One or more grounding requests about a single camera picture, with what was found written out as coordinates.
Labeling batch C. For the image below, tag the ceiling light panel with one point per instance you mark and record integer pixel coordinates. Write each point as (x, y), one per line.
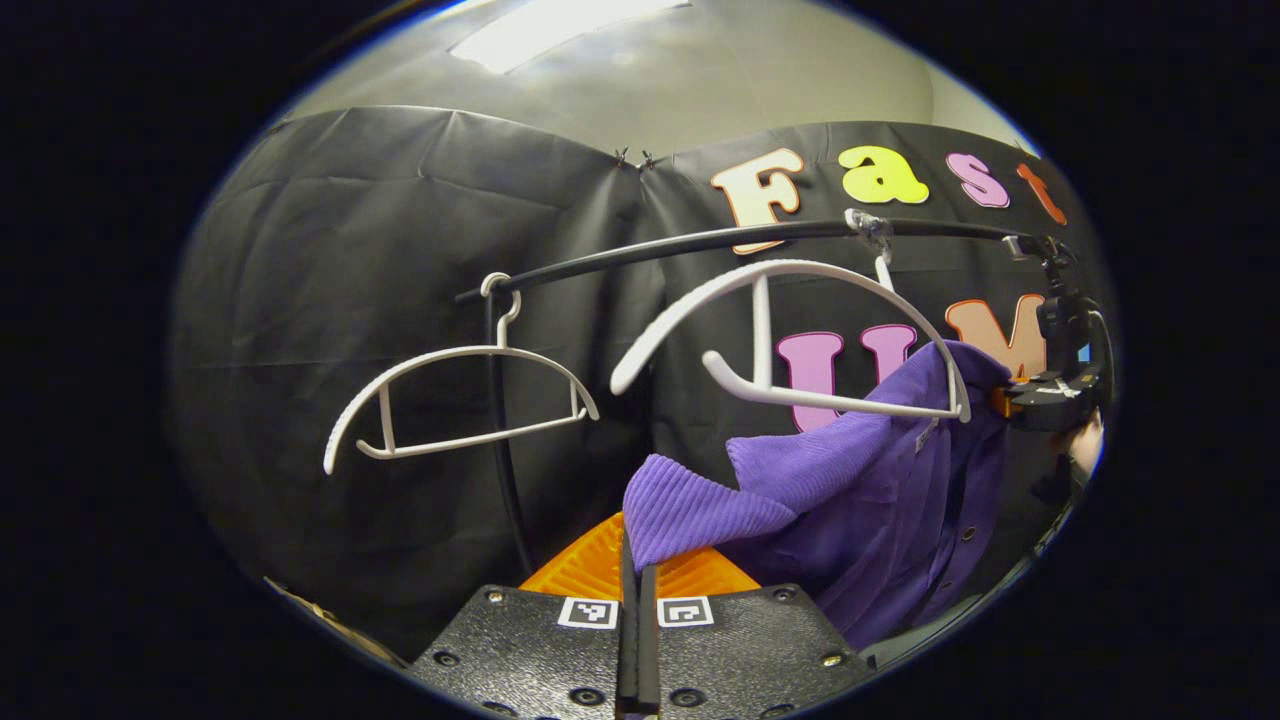
(560, 30)

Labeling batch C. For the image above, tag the white clothes hanger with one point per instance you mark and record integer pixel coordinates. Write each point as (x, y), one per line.
(762, 330)
(450, 352)

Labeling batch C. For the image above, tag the black clothes rack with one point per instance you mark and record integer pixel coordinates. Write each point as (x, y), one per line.
(620, 258)

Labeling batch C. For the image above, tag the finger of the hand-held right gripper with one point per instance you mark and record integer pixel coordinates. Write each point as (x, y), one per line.
(1045, 415)
(1050, 388)

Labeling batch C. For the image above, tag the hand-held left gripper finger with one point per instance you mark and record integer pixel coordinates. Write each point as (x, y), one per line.
(648, 650)
(628, 640)

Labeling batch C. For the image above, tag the purple ribbed shirt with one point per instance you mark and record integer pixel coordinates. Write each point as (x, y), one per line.
(880, 500)

